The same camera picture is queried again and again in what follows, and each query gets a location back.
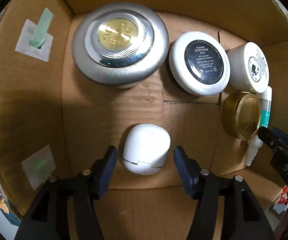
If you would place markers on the white cream jar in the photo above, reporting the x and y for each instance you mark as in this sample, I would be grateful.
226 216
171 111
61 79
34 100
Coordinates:
249 70

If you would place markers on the white sticker with green tape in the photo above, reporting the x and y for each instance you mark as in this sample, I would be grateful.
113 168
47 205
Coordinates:
34 39

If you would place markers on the white square sticker lower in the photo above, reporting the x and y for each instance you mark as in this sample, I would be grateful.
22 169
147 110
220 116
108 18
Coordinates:
39 167

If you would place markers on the white earbuds case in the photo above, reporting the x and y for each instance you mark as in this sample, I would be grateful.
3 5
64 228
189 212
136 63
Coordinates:
145 150

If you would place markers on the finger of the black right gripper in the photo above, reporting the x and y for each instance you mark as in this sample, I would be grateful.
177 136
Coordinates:
273 137

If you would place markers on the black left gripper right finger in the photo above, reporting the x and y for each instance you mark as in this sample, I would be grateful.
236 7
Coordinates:
243 217

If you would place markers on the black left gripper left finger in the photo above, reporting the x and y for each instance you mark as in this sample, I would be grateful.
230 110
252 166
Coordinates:
47 216

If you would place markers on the white tube green label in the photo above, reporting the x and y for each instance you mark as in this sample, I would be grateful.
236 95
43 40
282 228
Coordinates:
255 143

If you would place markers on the round silver tin gold emblem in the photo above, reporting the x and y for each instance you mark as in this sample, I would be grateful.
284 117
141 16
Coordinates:
120 44

